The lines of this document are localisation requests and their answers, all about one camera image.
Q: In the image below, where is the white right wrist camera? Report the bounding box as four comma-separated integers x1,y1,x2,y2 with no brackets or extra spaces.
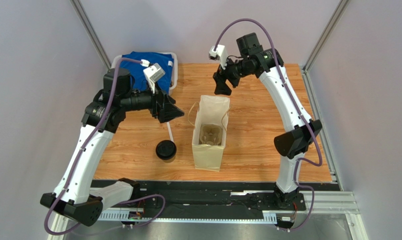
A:
208,44,229,70

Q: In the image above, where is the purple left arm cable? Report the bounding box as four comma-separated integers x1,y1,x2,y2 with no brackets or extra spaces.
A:
43,57,150,236

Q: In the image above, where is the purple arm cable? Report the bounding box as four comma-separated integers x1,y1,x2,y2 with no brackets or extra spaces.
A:
43,57,150,236
212,18,323,232

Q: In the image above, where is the kraft paper takeout bag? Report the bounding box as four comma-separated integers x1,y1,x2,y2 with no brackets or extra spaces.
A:
188,95,231,172

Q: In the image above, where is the white wrapped straw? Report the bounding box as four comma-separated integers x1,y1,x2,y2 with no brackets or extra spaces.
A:
166,122,174,142

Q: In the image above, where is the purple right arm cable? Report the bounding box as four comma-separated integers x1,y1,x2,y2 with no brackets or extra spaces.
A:
212,18,323,232

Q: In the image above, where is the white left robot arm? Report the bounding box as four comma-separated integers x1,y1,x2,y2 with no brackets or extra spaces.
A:
40,64,184,227

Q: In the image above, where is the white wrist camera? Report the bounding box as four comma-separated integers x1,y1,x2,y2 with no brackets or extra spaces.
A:
208,44,229,70
141,59,166,94

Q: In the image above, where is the paper coffee cup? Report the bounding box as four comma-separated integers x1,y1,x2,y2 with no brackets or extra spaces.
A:
162,157,176,163

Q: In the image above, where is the pulp cardboard cup carrier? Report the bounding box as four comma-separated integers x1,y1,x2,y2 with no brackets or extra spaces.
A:
199,124,224,146

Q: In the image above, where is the blue folded cloth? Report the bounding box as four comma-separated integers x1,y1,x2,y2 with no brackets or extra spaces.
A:
119,51,174,96

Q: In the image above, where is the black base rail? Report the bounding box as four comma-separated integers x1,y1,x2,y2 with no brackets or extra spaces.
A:
91,179,342,225

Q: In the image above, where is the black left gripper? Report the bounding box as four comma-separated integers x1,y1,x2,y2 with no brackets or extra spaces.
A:
120,79,184,123

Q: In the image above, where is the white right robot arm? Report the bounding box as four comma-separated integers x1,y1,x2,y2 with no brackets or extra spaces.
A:
209,33,323,207

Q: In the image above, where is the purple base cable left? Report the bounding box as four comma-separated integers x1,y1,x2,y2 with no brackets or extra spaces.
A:
119,193,168,229

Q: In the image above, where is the white plastic basket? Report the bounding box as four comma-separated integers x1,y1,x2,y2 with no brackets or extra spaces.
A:
111,51,179,95

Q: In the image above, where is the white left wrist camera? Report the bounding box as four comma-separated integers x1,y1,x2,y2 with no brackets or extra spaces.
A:
141,59,166,94

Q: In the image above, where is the black plastic cup lid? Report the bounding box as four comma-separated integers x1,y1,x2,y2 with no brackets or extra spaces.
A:
155,140,177,161

